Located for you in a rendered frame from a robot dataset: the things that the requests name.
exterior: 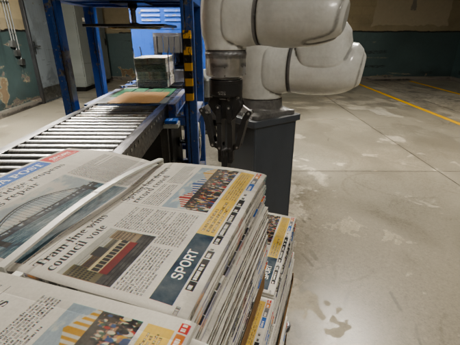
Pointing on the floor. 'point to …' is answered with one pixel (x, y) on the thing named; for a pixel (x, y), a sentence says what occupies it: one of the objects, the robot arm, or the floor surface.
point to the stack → (275, 283)
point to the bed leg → (165, 146)
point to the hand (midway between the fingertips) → (226, 161)
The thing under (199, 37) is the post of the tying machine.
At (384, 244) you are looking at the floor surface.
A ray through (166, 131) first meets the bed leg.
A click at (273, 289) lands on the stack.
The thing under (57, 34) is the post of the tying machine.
